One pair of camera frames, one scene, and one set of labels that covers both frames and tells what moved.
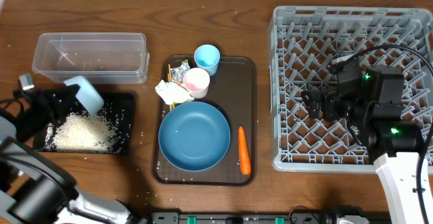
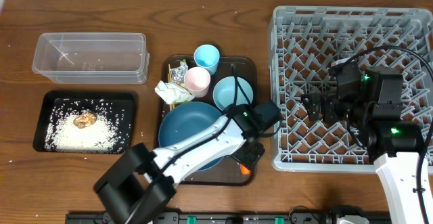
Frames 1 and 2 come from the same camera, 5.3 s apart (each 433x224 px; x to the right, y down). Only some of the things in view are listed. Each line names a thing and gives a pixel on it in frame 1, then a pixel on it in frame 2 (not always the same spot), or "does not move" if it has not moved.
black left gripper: [44, 103] to [253, 160]
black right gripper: [314, 104] does not move
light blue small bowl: [86, 94] to [224, 90]
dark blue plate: [194, 136] does not move
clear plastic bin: [101, 57] does not move
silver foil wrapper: [178, 72] does not move
